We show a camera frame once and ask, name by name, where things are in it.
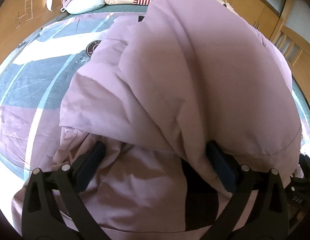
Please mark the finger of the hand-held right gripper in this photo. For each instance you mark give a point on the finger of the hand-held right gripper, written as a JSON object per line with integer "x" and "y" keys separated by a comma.
{"x": 305, "y": 165}

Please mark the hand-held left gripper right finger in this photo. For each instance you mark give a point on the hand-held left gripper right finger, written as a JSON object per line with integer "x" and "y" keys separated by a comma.
{"x": 221, "y": 165}

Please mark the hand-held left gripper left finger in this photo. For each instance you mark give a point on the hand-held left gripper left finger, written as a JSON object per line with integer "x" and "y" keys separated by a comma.
{"x": 91, "y": 165}

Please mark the pink hooded jacket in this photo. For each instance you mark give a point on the pink hooded jacket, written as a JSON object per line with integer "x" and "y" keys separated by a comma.
{"x": 182, "y": 67}

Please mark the plaid bed sheet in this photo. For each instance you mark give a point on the plaid bed sheet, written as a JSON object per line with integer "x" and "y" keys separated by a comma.
{"x": 27, "y": 85}

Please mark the wooden slatted side panel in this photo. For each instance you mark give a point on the wooden slatted side panel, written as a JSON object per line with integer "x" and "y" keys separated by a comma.
{"x": 19, "y": 5}
{"x": 302, "y": 60}

